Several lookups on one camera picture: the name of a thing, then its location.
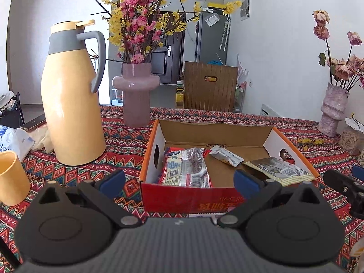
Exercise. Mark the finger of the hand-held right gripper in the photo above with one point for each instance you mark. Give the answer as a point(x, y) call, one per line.
point(338, 182)
point(359, 173)

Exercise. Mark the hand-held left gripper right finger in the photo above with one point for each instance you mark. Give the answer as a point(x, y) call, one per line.
point(246, 183)

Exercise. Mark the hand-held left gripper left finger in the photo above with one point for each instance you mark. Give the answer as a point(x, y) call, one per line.
point(113, 184)

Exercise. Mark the small white snack packet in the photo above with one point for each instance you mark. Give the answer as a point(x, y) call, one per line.
point(226, 155)

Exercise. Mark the large yellow-bordered snack packet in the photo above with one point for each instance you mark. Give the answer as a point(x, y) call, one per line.
point(278, 170)

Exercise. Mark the red and silver snack packet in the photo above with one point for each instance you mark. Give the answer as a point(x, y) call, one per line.
point(184, 167)

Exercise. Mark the red cardboard box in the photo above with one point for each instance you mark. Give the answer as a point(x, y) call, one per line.
point(176, 199)

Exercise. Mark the person's right forearm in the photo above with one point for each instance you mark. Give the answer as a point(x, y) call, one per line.
point(358, 254)

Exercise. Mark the red patterned tablecloth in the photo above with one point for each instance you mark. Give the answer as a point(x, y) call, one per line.
point(85, 173)

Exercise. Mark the clear jar of wood chips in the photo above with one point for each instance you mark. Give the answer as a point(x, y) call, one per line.
point(351, 142)

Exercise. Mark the fallen yellow petals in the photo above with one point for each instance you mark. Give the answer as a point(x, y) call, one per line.
point(307, 141)

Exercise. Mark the textured pink ceramic vase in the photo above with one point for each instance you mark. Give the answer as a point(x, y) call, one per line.
point(331, 113)

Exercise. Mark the yellow thermos jug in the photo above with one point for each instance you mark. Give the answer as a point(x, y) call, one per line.
point(71, 113)

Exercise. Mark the cream cloth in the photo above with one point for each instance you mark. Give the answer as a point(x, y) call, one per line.
point(42, 139)

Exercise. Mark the small storage rack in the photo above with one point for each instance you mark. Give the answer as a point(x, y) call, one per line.
point(240, 96)

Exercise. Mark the brown wooden chair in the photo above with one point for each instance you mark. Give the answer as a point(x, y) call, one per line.
point(207, 96)

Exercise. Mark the brown smartphone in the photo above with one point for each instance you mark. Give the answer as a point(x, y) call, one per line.
point(34, 123)

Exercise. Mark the yellow ceramic mug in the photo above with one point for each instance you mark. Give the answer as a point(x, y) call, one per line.
point(11, 182)

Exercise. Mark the dried rose bouquet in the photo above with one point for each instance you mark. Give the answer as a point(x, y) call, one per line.
point(342, 69)

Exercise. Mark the white plastic bag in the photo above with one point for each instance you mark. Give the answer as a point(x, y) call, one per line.
point(14, 142)

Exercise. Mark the bottle with yellow label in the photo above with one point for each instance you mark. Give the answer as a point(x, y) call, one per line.
point(179, 96)

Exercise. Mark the black folding chair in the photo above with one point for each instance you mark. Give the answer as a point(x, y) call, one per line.
point(12, 113)

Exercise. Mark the dark entrance door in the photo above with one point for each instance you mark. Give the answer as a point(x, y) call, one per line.
point(167, 68)

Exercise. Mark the grey refrigerator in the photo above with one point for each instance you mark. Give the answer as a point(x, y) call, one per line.
point(210, 42)

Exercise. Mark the hanging folded umbrella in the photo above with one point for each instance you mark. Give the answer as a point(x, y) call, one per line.
point(224, 34)

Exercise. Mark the pink and yellow blossom branches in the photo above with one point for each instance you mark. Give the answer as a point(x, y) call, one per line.
point(142, 22)

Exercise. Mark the paper note on refrigerator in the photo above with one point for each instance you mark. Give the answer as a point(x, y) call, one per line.
point(212, 20)

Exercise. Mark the yellow box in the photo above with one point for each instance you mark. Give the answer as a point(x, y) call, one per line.
point(217, 5)

